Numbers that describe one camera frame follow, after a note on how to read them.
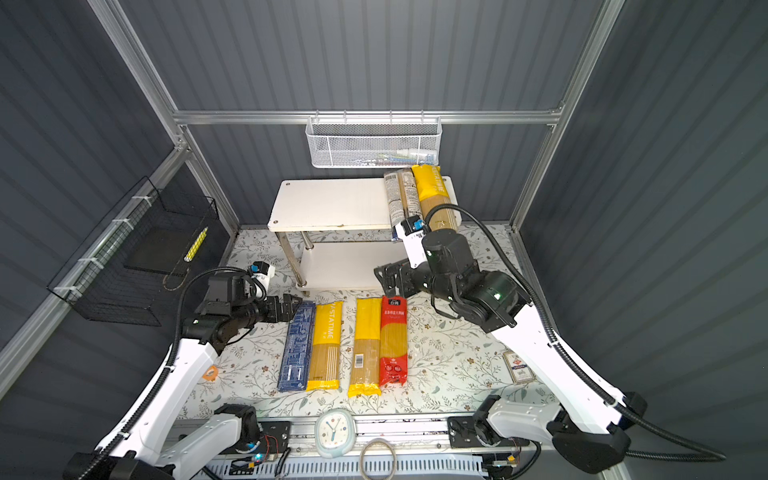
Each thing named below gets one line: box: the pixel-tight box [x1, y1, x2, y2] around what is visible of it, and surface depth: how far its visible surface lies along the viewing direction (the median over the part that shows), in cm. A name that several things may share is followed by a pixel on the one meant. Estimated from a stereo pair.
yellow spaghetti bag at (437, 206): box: [412, 164, 458, 231], surface depth 80 cm
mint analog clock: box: [314, 408, 357, 459], surface depth 74 cm
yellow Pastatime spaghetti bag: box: [306, 301, 344, 392], surface depth 88 cm
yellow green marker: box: [184, 226, 209, 263], surface depth 79 cm
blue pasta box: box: [277, 302, 316, 392], surface depth 86 cm
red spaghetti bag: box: [379, 296, 408, 387], surface depth 89 cm
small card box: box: [503, 351, 535, 384], surface depth 84 cm
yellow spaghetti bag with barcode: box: [348, 297, 382, 398], surface depth 88 cm
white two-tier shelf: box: [267, 176, 462, 288], surface depth 84 cm
